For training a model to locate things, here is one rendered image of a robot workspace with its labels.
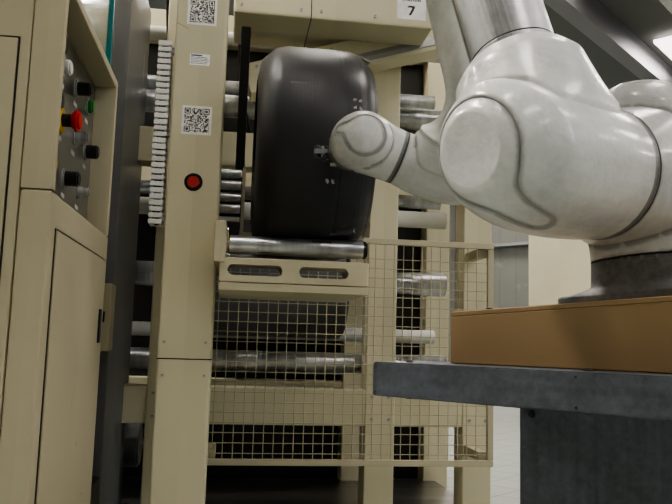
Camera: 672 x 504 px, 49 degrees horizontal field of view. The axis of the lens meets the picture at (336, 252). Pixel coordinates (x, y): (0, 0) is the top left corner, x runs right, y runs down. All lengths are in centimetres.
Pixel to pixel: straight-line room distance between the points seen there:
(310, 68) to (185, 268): 58
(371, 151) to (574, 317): 58
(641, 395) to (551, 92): 30
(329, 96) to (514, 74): 102
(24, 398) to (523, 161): 84
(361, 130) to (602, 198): 59
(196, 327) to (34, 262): 69
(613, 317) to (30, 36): 99
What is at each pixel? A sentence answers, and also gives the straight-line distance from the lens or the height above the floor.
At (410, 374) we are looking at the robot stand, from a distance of 86.
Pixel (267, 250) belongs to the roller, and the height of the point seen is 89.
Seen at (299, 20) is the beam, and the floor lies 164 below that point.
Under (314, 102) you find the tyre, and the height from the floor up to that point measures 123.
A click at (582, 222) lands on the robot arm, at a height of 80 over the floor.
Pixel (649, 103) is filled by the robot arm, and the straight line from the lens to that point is 96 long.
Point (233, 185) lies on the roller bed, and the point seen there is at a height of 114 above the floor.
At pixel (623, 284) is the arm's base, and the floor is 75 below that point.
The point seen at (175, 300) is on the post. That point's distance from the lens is 186.
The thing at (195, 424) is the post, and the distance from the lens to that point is 187.
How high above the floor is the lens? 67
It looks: 7 degrees up
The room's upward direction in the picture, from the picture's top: 2 degrees clockwise
